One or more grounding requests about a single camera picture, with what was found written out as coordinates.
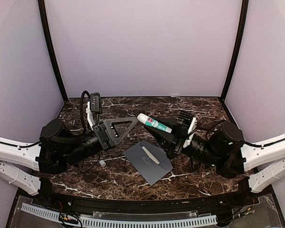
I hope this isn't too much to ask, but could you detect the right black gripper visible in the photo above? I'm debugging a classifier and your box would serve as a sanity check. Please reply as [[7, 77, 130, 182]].
[[144, 116, 221, 168]]

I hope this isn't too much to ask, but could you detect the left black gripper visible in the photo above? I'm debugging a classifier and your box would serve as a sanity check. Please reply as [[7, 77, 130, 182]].
[[62, 115, 139, 166]]

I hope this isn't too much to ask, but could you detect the small grey glue cap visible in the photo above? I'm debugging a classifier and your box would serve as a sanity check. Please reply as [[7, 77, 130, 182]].
[[99, 160, 106, 167]]

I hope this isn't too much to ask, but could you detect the green white glue stick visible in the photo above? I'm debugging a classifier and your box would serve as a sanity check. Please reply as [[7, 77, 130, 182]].
[[137, 113, 172, 133]]

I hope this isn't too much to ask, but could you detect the white letter paper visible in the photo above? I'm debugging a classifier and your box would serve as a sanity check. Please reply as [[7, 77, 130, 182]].
[[142, 146, 160, 165]]

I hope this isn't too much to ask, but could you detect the grey blue envelope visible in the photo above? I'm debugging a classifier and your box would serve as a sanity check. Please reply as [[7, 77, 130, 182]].
[[123, 141, 173, 185]]

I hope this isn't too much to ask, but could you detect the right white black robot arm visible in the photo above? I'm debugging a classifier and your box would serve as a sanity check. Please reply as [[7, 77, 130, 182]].
[[137, 113, 285, 206]]

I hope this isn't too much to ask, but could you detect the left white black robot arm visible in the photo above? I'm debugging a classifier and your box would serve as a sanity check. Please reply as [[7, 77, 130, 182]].
[[0, 117, 138, 207]]

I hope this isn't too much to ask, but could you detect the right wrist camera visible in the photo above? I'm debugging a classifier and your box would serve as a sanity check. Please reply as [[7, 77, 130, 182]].
[[177, 110, 198, 148]]

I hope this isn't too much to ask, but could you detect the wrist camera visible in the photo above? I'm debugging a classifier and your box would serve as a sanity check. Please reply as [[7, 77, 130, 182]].
[[177, 110, 198, 148], [80, 90, 104, 131]]

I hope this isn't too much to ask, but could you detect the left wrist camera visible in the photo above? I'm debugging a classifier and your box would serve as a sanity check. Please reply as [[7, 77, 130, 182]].
[[80, 90, 104, 131]]

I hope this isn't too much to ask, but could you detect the light blue slotted cable duct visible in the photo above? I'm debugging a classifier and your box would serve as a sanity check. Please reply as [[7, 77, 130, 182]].
[[21, 203, 217, 228]]

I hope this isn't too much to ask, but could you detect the black curved front rail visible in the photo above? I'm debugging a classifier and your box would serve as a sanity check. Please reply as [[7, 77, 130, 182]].
[[36, 178, 253, 214]]

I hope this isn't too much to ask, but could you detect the right black corner post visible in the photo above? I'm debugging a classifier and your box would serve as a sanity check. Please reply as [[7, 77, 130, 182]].
[[220, 0, 249, 102]]

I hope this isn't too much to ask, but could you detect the black corner post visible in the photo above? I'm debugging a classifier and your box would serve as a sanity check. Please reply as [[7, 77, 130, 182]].
[[220, 0, 249, 102], [38, 0, 68, 103]]

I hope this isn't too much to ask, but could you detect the left black corner post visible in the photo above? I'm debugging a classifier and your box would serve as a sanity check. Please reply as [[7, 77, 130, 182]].
[[38, 0, 68, 103]]

